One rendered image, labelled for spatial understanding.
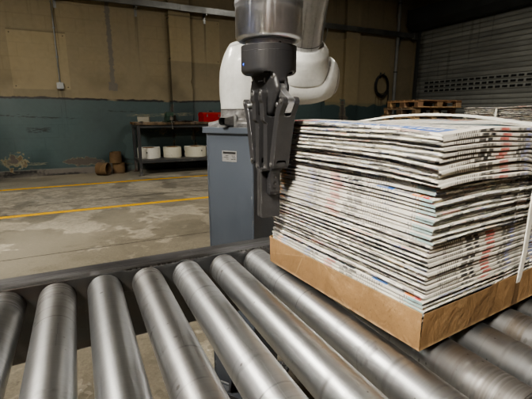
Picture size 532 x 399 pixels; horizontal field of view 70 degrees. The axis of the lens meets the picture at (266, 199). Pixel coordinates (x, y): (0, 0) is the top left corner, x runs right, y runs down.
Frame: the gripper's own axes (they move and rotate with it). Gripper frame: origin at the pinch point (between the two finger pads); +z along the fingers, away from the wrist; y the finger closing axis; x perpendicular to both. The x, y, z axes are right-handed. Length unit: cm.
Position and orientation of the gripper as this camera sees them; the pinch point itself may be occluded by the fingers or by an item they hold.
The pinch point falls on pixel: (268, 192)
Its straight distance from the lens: 55.3
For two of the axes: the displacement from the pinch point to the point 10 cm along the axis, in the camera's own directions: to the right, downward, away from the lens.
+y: -4.4, -2.0, 8.7
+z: 0.0, 9.8, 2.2
